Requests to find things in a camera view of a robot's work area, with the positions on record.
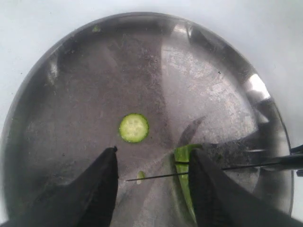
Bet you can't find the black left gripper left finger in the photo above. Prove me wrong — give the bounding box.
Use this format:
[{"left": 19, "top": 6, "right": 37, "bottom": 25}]
[{"left": 2, "top": 147, "right": 118, "bottom": 227}]

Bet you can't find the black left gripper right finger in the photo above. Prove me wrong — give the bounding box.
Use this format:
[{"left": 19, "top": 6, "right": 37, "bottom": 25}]
[{"left": 188, "top": 148, "right": 303, "bottom": 227}]

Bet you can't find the black serrated knife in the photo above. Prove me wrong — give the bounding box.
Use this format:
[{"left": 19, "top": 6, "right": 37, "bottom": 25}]
[{"left": 125, "top": 145, "right": 303, "bottom": 182}]

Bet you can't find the small cucumber scrap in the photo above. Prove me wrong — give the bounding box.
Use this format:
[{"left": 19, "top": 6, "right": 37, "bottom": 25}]
[{"left": 136, "top": 171, "right": 145, "bottom": 184}]

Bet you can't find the round cucumber slice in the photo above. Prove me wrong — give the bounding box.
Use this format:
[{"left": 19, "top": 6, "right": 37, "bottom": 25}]
[{"left": 119, "top": 113, "right": 149, "bottom": 143}]

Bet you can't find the round stainless steel plate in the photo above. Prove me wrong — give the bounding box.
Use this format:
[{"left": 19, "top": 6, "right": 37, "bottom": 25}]
[{"left": 0, "top": 13, "right": 290, "bottom": 227}]

